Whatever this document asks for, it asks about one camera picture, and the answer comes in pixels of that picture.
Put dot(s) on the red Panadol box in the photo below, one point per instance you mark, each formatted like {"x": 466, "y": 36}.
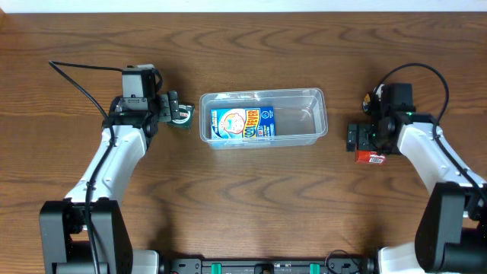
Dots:
{"x": 369, "y": 157}

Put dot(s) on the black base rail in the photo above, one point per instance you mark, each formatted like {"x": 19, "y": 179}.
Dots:
{"x": 336, "y": 262}

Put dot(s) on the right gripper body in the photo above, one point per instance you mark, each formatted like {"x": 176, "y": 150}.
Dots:
{"x": 363, "y": 137}

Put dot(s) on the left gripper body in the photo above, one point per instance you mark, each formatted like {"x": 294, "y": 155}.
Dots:
{"x": 164, "y": 107}

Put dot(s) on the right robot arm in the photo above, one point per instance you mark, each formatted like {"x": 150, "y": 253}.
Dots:
{"x": 451, "y": 236}

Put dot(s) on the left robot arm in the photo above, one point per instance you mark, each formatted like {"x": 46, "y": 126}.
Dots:
{"x": 85, "y": 232}

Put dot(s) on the blue Cool Fever box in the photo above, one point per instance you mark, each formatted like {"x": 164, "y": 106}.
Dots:
{"x": 242, "y": 123}

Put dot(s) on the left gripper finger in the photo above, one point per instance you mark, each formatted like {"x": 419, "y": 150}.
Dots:
{"x": 173, "y": 104}
{"x": 164, "y": 115}

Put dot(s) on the clear plastic container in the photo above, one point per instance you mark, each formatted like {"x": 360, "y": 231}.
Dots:
{"x": 300, "y": 116}

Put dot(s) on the dark bottle white cap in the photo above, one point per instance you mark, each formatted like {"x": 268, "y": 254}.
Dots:
{"x": 371, "y": 101}

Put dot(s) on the green Zam-Buk ointment box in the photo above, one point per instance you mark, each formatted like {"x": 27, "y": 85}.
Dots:
{"x": 186, "y": 117}

